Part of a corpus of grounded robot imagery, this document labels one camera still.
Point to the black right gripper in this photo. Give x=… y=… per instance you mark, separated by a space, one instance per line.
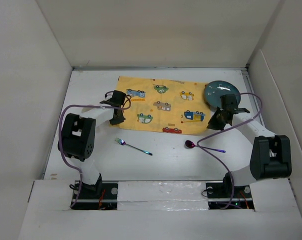
x=212 y=124

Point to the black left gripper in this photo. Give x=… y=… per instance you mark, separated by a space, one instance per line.
x=114 y=122

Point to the teal round plate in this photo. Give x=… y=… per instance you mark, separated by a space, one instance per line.
x=215 y=89

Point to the yellow cartoon print cloth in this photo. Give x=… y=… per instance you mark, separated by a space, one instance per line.
x=164 y=106

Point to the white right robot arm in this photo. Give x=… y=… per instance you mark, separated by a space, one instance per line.
x=271 y=153

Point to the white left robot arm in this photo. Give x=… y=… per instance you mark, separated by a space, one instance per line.
x=76 y=136

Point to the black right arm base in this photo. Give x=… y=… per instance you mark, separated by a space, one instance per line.
x=221 y=195

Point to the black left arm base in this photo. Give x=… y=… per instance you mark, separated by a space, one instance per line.
x=101 y=196

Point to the pink cup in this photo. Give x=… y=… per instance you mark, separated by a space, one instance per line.
x=87 y=108

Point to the iridescent fork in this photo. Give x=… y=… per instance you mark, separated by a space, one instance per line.
x=123 y=143

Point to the purple iridescent spoon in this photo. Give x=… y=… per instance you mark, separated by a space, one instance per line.
x=189 y=144

